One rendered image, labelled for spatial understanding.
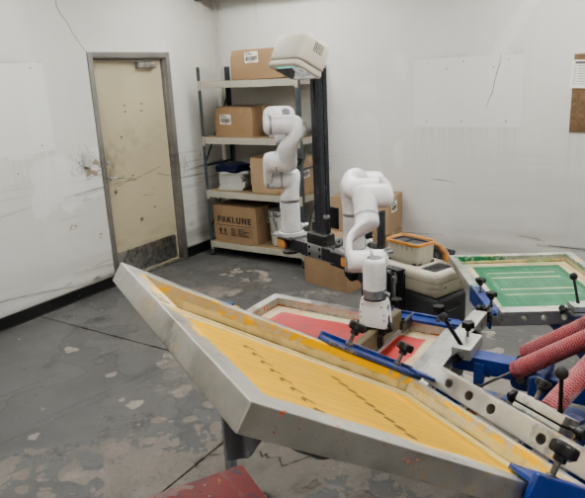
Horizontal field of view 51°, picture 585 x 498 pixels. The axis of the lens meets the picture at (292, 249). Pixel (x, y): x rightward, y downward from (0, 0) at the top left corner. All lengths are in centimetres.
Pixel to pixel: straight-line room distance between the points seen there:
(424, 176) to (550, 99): 127
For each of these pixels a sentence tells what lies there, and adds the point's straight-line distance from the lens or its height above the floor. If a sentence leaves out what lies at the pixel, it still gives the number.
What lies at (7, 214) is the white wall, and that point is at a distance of 535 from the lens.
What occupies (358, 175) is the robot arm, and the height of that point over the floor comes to 150.
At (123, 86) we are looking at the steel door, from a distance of 617.
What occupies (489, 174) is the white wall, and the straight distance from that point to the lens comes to 577.
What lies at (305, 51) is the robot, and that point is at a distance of 254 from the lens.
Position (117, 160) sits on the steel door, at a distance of 609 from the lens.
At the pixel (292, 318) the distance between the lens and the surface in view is 242.
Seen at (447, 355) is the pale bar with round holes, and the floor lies 104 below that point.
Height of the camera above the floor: 187
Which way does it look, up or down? 16 degrees down
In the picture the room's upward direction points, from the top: 3 degrees counter-clockwise
